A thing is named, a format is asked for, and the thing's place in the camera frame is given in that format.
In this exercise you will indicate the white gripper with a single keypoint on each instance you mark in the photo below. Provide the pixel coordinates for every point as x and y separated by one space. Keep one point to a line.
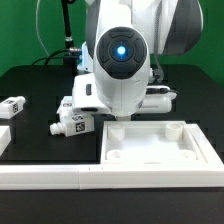
158 99

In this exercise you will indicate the white square table top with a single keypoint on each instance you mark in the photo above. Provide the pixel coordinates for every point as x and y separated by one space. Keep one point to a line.
149 142

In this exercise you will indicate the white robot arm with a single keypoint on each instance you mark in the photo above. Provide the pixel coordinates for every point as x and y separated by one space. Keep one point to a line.
122 37

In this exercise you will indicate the white part left edge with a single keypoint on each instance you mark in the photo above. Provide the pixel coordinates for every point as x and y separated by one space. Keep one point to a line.
5 138

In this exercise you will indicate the white L-shaped obstacle fence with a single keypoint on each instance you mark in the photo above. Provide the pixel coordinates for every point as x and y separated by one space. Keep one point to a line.
105 176

